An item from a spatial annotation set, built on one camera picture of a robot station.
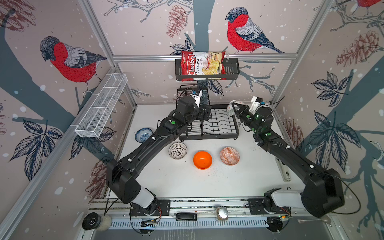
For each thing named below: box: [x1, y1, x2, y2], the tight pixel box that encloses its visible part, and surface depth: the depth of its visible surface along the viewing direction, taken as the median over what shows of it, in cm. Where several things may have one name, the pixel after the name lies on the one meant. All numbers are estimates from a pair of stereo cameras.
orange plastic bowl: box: [193, 151, 213, 170], surface depth 88 cm
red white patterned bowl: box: [219, 147, 240, 166], surface depth 92 cm
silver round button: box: [216, 206, 229, 221], surface depth 66 cm
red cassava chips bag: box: [180, 50, 227, 82], surface depth 90 cm
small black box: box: [175, 212, 197, 221], surface depth 69 cm
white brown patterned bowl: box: [168, 142, 188, 160], surface depth 94 cm
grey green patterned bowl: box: [226, 99, 237, 117], surface depth 79 cm
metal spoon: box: [298, 215, 331, 224], surface depth 72 cm
